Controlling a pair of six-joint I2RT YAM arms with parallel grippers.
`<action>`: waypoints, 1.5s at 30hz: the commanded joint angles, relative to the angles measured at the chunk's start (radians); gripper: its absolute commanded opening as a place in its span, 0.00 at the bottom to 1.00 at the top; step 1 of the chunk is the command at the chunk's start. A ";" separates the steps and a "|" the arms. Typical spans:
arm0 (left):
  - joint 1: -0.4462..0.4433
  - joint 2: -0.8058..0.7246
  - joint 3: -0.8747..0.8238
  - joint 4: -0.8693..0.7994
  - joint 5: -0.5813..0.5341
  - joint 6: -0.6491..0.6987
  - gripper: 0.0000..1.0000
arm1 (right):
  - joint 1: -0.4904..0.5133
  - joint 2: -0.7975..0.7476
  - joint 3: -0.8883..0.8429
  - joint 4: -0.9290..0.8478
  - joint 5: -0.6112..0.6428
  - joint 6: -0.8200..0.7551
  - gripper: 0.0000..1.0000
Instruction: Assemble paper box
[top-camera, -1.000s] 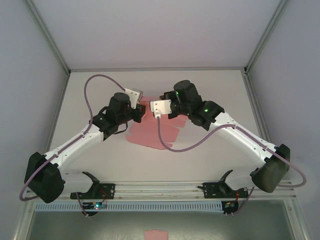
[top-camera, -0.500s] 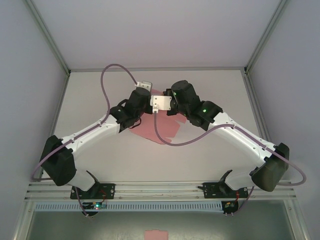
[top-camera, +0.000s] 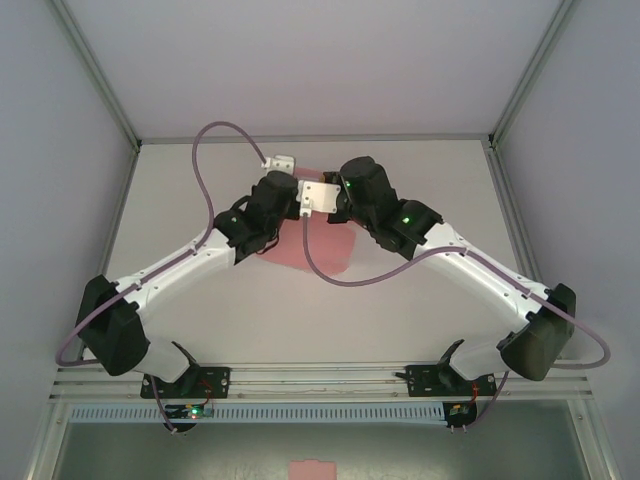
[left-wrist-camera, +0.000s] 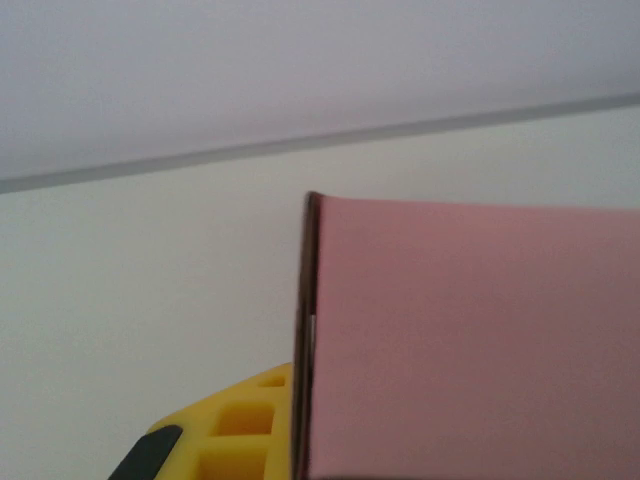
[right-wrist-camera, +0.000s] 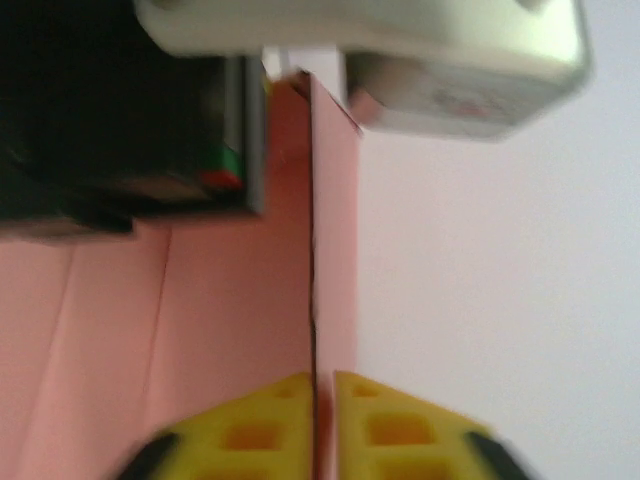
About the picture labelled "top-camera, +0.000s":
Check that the pink paper box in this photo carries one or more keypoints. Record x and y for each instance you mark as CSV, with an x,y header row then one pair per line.
x,y
330,245

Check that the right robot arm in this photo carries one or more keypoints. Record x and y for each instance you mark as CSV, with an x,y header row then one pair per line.
x,y
490,280

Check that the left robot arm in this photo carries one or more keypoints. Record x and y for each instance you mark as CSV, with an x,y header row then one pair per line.
x,y
165,275

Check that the circuit board with green light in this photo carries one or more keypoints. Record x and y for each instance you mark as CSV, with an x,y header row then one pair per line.
x,y
192,411

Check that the small circuit board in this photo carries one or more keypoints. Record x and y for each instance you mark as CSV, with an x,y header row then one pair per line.
x,y
459,411

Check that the spare pink paper sheet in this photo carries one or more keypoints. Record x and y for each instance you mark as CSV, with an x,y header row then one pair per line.
x,y
312,471

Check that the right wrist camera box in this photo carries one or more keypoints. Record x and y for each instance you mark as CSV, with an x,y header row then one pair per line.
x,y
320,196

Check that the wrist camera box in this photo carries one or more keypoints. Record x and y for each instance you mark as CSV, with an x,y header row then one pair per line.
x,y
280,163
320,196

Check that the aluminium back frame bar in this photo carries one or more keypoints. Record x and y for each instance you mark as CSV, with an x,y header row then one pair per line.
x,y
310,138

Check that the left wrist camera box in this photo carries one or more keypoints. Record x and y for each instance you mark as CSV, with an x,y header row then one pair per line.
x,y
280,163

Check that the aluminium side frame bar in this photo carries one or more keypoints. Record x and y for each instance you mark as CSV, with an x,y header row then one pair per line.
x,y
117,200
507,200

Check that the aluminium mounting rail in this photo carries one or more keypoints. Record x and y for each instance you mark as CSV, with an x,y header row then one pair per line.
x,y
310,382

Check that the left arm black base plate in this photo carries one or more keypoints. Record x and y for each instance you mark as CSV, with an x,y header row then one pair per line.
x,y
215,382

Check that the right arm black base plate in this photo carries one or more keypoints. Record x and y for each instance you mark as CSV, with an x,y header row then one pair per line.
x,y
422,380

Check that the aluminium frame post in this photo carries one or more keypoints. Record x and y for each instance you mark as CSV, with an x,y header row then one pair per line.
x,y
535,75
95,75

